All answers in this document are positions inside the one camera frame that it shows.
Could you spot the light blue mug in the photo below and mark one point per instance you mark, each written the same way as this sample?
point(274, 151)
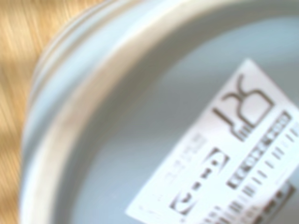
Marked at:
point(140, 116)

